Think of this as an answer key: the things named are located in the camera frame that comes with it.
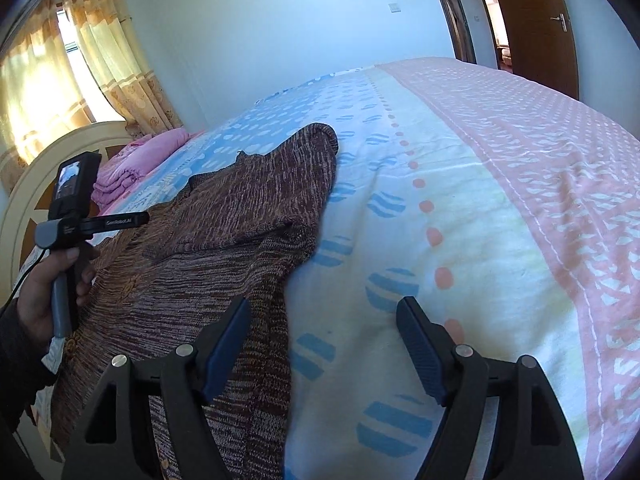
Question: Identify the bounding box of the brown knitted sweater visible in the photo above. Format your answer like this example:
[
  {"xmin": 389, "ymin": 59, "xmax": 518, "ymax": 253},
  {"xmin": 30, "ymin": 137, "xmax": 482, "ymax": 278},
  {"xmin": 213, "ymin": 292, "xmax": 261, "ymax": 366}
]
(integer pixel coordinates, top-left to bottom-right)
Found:
[{"xmin": 51, "ymin": 122, "xmax": 338, "ymax": 479}]

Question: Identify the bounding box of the left forearm dark sleeve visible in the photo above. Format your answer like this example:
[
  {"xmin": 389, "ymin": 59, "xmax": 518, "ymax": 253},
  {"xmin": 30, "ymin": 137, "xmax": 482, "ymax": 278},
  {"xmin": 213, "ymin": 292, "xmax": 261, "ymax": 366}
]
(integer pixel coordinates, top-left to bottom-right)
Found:
[{"xmin": 1, "ymin": 299, "xmax": 55, "ymax": 479}]

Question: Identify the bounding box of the person's left hand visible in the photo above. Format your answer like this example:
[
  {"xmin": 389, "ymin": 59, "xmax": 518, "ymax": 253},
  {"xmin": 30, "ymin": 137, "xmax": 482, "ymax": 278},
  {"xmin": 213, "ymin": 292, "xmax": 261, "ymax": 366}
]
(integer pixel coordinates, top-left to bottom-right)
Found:
[{"xmin": 16, "ymin": 243, "xmax": 100, "ymax": 350}]

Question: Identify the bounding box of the cream and wood headboard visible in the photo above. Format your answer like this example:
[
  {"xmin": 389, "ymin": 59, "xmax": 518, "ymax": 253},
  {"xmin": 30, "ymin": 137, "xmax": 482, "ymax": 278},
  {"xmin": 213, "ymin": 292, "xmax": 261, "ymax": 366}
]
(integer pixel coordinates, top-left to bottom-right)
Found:
[{"xmin": 1, "ymin": 122, "xmax": 132, "ymax": 298}]

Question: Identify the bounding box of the folded pink quilt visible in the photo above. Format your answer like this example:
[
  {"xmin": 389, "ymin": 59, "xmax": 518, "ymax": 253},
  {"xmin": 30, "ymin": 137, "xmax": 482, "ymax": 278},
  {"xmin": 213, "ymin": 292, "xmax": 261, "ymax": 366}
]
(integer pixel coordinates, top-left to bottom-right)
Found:
[{"xmin": 91, "ymin": 128, "xmax": 190, "ymax": 210}]

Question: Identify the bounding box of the yellow patterned curtain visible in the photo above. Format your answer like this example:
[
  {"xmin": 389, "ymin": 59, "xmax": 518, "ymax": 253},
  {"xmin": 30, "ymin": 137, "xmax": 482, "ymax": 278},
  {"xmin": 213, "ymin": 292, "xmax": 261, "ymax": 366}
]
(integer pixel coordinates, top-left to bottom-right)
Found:
[{"xmin": 1, "ymin": 0, "xmax": 182, "ymax": 192}]

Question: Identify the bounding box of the blue pink patterned bedspread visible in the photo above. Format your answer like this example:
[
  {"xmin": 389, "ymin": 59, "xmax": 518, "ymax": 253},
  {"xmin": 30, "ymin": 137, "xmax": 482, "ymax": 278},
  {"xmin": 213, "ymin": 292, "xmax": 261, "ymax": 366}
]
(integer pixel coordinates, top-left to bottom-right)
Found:
[{"xmin": 115, "ymin": 58, "xmax": 639, "ymax": 479}]

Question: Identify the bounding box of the brown wooden door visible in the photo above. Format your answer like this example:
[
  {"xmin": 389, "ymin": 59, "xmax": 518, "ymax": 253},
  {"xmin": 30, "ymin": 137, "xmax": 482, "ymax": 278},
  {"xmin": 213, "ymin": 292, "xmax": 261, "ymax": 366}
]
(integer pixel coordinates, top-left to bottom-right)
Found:
[{"xmin": 498, "ymin": 0, "xmax": 579, "ymax": 100}]

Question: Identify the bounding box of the black cable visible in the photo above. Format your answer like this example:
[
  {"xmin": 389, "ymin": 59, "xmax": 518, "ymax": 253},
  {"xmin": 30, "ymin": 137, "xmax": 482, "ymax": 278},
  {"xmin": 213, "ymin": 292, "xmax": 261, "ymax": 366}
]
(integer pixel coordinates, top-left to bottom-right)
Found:
[{"xmin": 0, "ymin": 246, "xmax": 51, "ymax": 321}]

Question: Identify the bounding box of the silver door handle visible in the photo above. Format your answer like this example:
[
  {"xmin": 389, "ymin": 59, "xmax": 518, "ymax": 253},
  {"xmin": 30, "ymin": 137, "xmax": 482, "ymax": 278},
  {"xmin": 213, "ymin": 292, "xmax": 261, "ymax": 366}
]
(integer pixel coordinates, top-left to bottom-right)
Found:
[{"xmin": 550, "ymin": 12, "xmax": 570, "ymax": 32}]

